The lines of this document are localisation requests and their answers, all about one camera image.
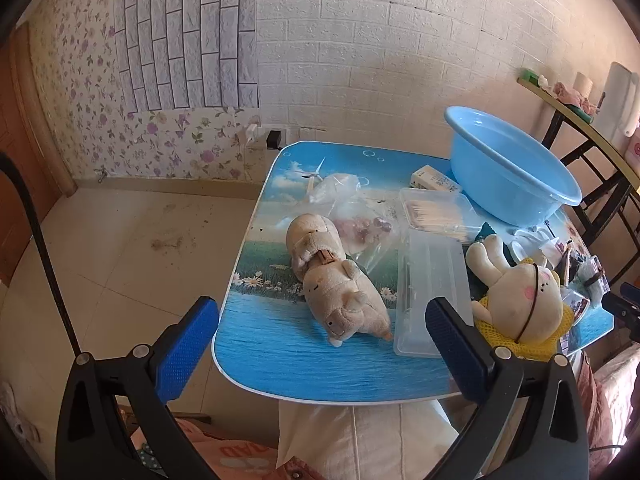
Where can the white round lid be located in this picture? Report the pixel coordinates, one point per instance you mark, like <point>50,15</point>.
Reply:
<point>525,242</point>

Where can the black power adapter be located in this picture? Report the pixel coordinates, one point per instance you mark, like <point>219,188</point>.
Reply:
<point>273,140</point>

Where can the rabbit plush with yellow dress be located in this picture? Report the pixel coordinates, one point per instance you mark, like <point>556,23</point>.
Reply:
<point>520,300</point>

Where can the small white snack packet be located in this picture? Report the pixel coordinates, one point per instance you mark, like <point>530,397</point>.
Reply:
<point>577,302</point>

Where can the cream tissue packet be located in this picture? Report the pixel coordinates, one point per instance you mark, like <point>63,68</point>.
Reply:
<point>430,177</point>

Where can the clear plastic bag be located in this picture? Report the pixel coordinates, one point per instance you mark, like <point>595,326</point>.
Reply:
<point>332,185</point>

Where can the light blue plastic basin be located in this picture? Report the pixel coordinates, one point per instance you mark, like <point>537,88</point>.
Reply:
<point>500,170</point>

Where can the black-framed side table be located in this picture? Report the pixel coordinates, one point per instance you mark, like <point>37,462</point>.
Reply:
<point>616,151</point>

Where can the pink cloth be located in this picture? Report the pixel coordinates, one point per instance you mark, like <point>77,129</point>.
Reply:
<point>565,92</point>

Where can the paper roll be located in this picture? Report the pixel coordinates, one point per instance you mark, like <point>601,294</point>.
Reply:
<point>582,81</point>

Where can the brown wooden door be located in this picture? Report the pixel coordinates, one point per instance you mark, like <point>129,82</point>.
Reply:
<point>20,160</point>

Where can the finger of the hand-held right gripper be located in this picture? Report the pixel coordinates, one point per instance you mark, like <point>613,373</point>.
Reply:
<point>631,291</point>
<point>620,310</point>

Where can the white pillow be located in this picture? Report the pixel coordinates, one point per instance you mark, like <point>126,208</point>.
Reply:
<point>360,435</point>

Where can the white electric kettle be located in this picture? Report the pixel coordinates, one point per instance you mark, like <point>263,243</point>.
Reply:
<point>617,100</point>

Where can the green sponge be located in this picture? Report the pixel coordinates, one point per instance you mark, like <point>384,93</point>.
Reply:
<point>529,76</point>

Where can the white wall socket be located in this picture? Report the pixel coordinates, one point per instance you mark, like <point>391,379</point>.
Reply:
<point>277,132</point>

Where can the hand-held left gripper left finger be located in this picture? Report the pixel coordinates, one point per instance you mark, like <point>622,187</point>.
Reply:
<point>185,350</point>

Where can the pink printed blanket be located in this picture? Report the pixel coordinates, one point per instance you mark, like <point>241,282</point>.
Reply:
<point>225,455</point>

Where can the clear box of toothpicks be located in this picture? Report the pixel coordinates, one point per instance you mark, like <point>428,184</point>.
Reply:
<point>435,210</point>

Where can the white plugged phone charger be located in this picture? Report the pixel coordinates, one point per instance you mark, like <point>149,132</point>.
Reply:
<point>251,135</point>

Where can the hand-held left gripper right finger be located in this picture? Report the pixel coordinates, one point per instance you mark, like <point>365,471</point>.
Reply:
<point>450,345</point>

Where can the clear bag of pink beads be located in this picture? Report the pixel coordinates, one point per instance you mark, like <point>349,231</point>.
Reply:
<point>365,232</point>

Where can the clear plastic storage box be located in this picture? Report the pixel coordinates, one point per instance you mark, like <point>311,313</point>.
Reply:
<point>430,280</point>

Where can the dark green snack packet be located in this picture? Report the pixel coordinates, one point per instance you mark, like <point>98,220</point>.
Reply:
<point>482,232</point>

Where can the beige capybara plush toy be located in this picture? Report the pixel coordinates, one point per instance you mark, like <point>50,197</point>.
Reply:
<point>345,305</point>
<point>312,232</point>

